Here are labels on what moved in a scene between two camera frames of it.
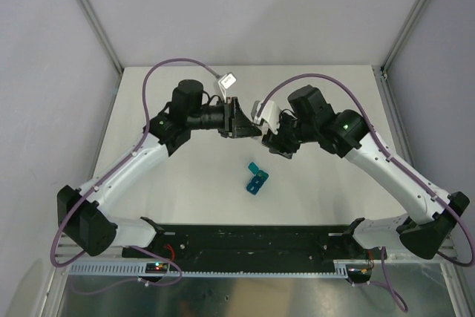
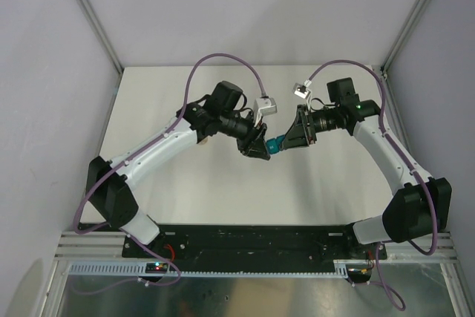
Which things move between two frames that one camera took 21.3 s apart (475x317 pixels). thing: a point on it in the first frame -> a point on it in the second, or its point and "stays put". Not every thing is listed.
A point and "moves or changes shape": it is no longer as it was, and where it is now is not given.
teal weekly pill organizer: [257, 180] moves or changes shape
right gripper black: [287, 149] -> [300, 133]
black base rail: [247, 249] stays put
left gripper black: [236, 125] -> [254, 145]
